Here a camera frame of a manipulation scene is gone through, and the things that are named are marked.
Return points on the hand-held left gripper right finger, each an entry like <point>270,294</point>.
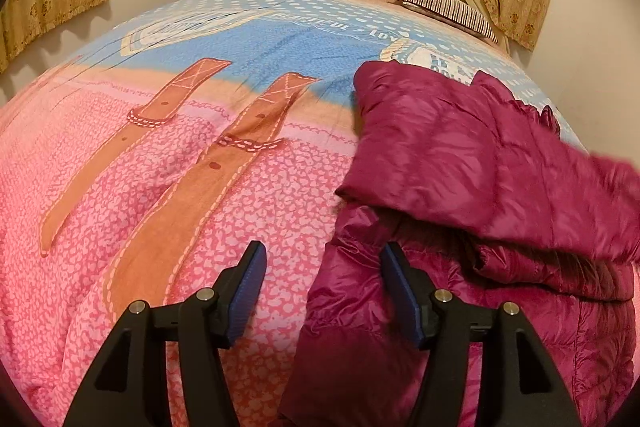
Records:
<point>402,287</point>

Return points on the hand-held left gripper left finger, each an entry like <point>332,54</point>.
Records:
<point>246,287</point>

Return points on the maroon down jacket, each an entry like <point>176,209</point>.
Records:
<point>440,147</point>

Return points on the printed pink blue bedspread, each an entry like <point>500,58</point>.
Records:
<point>165,187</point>

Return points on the striped pillow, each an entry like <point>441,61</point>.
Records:
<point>440,7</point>

